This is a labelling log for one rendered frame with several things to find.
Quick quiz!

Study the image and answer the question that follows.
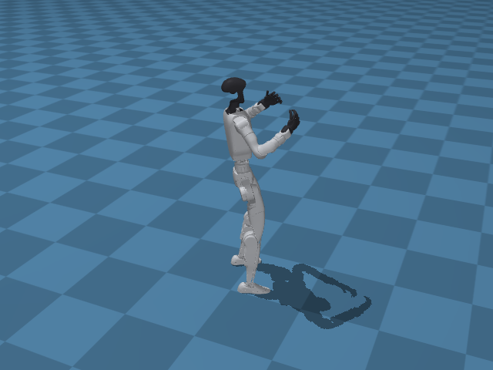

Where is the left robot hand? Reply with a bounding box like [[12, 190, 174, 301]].
[[257, 91, 282, 109]]

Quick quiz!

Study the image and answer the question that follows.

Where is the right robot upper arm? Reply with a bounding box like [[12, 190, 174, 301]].
[[233, 116, 267, 160]]

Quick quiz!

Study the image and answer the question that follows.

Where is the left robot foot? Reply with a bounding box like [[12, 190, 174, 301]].
[[231, 255, 261, 265]]

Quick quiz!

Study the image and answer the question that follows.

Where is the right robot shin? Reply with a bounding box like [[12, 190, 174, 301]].
[[244, 235, 261, 288]]

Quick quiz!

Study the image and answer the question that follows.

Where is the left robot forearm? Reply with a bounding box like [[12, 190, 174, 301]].
[[245, 103, 266, 118]]

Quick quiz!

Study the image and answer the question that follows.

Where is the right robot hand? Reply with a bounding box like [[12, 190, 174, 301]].
[[281, 109, 300, 134]]

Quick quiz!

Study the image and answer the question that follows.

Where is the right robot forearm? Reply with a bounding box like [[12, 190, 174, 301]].
[[257, 129, 291, 155]]

